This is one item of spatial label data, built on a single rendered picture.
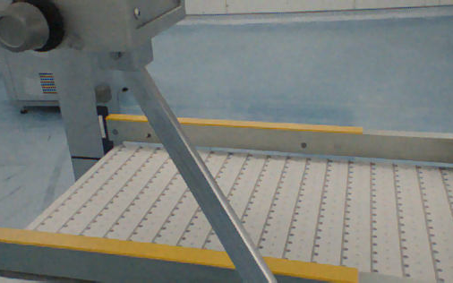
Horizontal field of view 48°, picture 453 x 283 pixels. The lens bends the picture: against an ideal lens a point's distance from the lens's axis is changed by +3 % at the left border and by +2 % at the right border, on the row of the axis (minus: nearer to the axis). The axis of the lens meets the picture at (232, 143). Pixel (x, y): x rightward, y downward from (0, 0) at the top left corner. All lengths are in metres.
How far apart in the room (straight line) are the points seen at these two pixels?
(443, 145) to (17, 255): 0.46
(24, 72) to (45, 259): 2.90
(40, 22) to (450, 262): 0.37
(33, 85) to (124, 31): 3.04
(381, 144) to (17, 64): 2.89
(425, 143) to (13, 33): 0.46
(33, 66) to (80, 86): 2.58
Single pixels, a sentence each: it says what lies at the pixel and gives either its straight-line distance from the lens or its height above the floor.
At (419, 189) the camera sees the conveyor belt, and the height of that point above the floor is 0.83.
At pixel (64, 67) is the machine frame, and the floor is 0.93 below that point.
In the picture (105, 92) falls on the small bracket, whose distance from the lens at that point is 0.71.
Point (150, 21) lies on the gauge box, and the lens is 0.33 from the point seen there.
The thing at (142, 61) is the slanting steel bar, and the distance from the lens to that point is 0.36.
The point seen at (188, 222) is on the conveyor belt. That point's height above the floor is 0.83.
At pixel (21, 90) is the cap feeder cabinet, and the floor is 0.17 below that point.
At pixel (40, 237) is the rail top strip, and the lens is 0.47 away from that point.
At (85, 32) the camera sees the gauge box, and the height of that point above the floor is 1.06.
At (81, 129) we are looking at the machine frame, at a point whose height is 0.84.
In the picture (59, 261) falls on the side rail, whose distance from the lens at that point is 0.46.
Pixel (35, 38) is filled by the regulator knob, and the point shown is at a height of 1.06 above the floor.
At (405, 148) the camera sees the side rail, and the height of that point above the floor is 0.85.
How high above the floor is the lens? 1.12
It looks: 25 degrees down
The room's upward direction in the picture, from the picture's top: 3 degrees counter-clockwise
